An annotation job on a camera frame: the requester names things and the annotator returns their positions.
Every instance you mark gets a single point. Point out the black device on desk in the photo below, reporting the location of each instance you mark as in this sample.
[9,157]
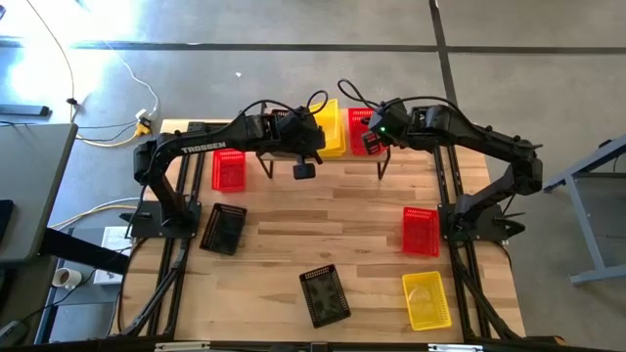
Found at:
[5,220]

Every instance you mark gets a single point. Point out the black desk beam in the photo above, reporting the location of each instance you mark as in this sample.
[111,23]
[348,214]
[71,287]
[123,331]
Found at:
[83,250]

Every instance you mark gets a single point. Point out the white paper box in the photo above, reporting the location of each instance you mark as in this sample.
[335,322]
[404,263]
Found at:
[117,237]

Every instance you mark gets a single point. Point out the grey desk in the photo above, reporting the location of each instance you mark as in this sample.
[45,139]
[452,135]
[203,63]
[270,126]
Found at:
[29,186]

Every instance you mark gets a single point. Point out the white power adapter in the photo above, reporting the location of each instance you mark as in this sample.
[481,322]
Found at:
[144,114]

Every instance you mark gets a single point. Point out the grey metal frame table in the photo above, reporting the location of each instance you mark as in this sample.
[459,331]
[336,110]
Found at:
[585,220]

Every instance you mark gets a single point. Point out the yellow power plug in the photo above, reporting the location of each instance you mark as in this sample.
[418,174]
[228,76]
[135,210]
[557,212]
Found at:
[143,129]

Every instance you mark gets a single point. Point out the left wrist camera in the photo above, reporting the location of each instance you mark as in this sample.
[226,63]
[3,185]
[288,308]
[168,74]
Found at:
[304,171]

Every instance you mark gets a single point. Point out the black aluminium rig frame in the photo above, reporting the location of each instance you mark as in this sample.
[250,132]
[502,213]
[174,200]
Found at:
[381,348]

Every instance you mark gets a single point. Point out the red plastic mesh basket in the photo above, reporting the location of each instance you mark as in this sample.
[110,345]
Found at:
[420,232]
[229,171]
[359,124]

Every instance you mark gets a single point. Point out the black floor bar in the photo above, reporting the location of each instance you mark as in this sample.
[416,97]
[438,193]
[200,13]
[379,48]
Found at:
[24,110]

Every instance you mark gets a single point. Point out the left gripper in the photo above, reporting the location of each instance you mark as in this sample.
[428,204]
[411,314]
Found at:
[298,134]

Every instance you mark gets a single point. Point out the silver metal bracket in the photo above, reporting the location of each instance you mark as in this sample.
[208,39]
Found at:
[455,348]
[181,347]

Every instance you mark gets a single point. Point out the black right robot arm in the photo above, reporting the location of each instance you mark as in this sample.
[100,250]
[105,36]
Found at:
[489,142]

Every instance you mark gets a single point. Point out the white cup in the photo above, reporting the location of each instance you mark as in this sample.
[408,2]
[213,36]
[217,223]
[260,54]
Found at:
[68,278]

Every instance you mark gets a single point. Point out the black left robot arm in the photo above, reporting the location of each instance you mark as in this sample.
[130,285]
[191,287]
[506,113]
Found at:
[195,146]

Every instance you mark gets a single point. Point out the wooden shelf with black legs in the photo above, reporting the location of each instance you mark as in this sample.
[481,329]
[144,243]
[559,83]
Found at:
[362,158]

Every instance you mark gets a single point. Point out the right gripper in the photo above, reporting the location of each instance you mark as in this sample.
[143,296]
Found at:
[391,122]

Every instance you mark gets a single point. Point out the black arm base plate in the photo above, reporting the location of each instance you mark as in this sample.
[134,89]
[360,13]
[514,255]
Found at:
[142,227]
[494,227]

